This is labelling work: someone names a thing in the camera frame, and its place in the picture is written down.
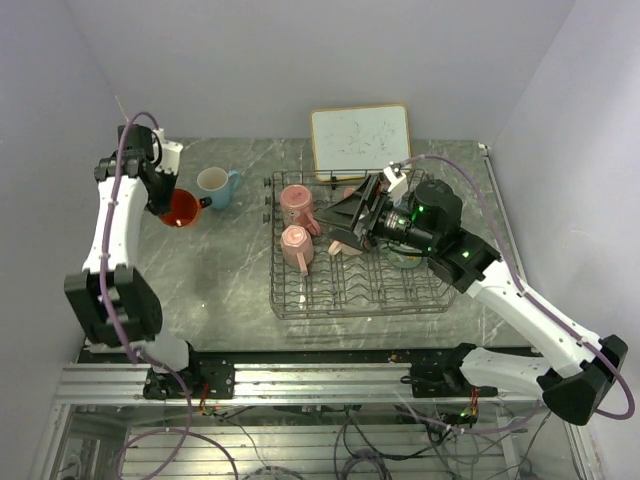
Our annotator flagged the aluminium frame rail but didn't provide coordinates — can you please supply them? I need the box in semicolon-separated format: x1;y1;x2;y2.
53;362;581;406

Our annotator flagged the pink faceted mug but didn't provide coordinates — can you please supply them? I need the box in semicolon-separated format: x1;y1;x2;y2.
280;225;314;276

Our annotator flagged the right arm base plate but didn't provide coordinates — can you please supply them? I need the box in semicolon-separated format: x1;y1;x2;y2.
400;343;477;398

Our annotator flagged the light blue mug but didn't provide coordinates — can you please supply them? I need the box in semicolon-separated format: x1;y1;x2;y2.
196;167;241;210

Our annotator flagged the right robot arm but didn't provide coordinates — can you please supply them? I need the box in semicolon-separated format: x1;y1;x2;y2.
316;175;628;426

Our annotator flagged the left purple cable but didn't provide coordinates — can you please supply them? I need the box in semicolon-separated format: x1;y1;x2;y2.
98;110;240;480

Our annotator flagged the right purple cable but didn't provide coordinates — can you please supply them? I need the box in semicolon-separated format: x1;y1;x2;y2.
389;153;632;435

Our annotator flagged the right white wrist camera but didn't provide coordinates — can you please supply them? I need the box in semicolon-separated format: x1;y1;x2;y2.
383;163;408;204

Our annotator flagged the yellow framed whiteboard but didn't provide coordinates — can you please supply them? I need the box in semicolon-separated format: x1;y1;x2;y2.
310;104;411;182

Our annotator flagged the purple cable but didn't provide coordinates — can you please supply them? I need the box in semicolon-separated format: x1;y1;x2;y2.
389;153;632;435
98;110;240;480

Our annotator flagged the orange mug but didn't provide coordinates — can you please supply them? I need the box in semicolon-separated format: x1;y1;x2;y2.
160;188;212;228

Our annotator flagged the mint green mug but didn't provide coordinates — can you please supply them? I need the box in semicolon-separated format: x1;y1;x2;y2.
387;248;423;270

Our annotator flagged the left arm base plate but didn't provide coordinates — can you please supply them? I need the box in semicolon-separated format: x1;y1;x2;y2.
142;352;236;400

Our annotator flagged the pink patterned mug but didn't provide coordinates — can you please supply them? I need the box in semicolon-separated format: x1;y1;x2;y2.
279;184;321;236

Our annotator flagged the salmon pink mug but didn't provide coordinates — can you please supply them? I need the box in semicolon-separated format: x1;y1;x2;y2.
328;240;361;256

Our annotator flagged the grey wire dish rack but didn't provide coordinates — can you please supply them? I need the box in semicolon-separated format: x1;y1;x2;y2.
263;170;456;320

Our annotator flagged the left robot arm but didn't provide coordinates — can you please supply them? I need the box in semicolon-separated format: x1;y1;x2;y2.
64;124;204;397

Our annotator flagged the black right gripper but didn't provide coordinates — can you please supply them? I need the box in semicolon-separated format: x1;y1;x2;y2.
314;173;438;253

